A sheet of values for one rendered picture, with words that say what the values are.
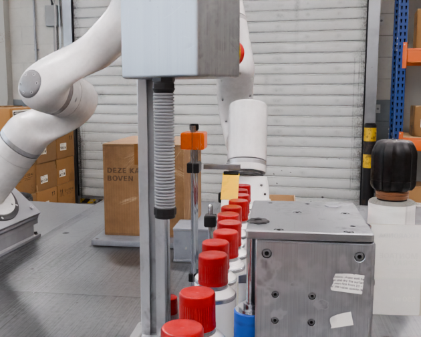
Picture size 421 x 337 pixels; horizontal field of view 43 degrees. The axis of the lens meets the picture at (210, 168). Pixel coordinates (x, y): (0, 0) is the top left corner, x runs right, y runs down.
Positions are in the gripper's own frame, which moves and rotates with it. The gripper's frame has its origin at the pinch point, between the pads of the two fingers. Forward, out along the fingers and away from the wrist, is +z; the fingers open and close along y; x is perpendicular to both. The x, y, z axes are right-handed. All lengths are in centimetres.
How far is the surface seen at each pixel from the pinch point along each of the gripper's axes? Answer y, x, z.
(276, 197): 6, 97, -26
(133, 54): -15.7, -37.2, -26.8
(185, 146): -9.2, -23.7, -15.6
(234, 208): 0.3, -29.9, -4.2
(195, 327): 1, -71, 11
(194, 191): -7.8, -20.4, -8.3
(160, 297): -13.2, -18.1, 10.1
